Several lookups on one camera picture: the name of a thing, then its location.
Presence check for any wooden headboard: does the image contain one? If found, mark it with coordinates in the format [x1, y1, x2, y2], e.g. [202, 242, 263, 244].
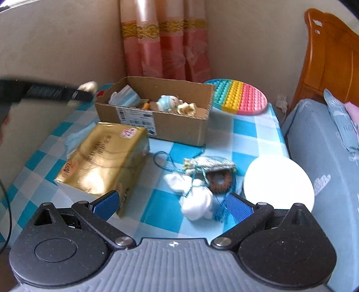
[292, 8, 359, 109]

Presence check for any black cable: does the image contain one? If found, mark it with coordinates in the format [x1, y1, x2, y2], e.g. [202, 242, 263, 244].
[0, 180, 12, 250]

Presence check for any brown cardboard box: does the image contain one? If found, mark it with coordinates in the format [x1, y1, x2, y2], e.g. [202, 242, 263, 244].
[95, 76, 215, 147]

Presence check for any yellow hair tie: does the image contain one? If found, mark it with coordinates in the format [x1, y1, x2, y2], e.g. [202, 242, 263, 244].
[75, 81, 98, 94]

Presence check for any blue checkered tablecloth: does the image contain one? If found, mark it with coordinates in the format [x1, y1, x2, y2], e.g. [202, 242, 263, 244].
[0, 83, 291, 253]

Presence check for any gold tissue pack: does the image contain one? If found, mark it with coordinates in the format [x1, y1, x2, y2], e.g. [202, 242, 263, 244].
[54, 123, 150, 217]

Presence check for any blue floral pillow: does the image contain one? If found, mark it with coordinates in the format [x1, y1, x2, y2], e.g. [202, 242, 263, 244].
[323, 88, 359, 154]

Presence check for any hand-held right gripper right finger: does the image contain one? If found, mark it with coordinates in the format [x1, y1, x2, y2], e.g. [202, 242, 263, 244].
[211, 192, 321, 250]

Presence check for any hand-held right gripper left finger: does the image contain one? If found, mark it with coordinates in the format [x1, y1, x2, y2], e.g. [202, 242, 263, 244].
[26, 190, 136, 251]

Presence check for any brown woven ring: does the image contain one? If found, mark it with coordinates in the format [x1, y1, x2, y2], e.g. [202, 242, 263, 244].
[206, 171, 233, 194]

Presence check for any white sock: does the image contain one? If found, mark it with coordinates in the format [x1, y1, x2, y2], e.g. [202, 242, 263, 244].
[179, 180, 215, 221]
[164, 173, 195, 193]

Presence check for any blue tassel cord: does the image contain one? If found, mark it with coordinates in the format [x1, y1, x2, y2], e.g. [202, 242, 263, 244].
[154, 147, 239, 223]

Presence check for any clear jar with white lid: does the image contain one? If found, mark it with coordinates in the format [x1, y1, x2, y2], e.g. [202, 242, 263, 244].
[243, 156, 315, 212]

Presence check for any window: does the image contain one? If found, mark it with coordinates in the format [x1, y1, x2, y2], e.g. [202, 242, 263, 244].
[0, 0, 18, 12]

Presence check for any rainbow pop bubble toy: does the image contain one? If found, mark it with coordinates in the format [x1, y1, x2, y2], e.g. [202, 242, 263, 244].
[204, 79, 268, 116]

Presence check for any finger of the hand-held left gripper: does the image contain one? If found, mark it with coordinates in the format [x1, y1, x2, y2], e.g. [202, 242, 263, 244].
[22, 83, 94, 105]

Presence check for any pink floral pillow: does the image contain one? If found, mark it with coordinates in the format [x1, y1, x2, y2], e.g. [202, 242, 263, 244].
[344, 101, 359, 124]

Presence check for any silver brocade pouch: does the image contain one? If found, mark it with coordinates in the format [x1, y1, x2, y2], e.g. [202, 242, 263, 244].
[183, 157, 236, 174]

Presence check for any yellow cloth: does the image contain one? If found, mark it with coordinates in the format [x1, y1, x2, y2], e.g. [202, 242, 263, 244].
[177, 102, 197, 115]

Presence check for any pink curtain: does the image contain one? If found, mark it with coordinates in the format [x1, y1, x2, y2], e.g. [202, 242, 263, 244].
[120, 0, 212, 84]

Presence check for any light blue plush toy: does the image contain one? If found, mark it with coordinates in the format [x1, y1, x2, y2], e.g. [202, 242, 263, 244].
[156, 95, 183, 113]

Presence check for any bed with blue sheet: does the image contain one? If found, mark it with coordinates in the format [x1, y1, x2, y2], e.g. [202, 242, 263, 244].
[282, 98, 359, 292]

